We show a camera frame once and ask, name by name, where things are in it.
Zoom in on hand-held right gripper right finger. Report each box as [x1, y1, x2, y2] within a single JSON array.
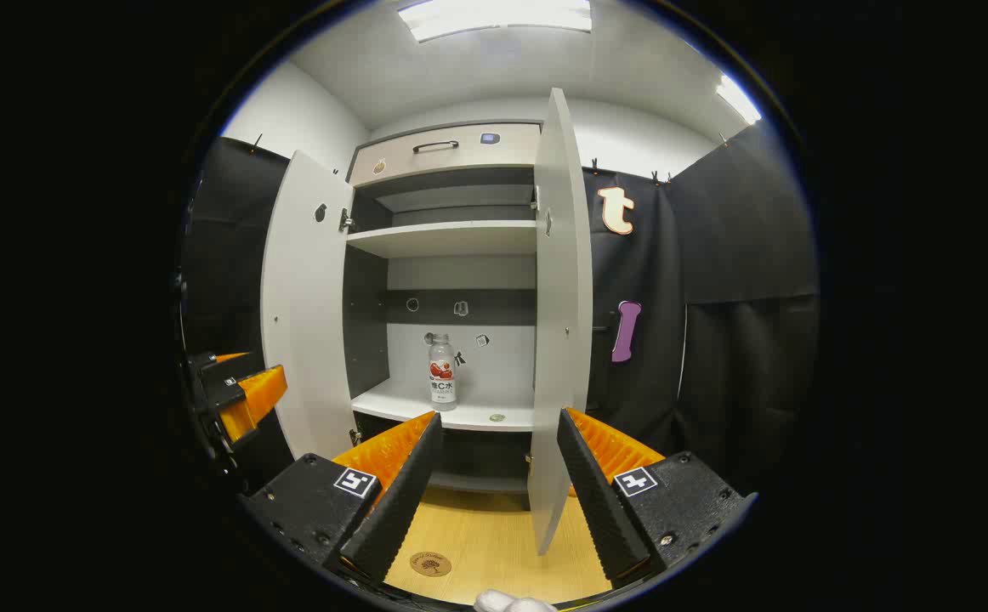
[[556, 407, 757, 589]]

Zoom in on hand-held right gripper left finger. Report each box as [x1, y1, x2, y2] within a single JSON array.
[[239, 411, 445, 586]]

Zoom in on light grey cabinet door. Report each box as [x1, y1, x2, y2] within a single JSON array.
[[260, 150, 357, 460], [527, 88, 594, 557]]

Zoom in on clear plastic bottle red label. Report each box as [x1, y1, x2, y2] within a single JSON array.
[[428, 333, 457, 412]]

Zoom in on grey white cabinet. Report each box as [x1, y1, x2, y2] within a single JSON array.
[[345, 121, 544, 496]]

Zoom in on beige cabinet drawer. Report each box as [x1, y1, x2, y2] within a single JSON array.
[[348, 122, 542, 188]]

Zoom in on black backdrop cloth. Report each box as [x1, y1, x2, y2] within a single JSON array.
[[179, 119, 820, 502]]

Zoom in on small ceiling light panel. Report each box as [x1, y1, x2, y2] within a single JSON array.
[[715, 75, 763, 126]]

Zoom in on large ceiling light panel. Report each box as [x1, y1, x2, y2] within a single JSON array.
[[398, 0, 593, 43]]

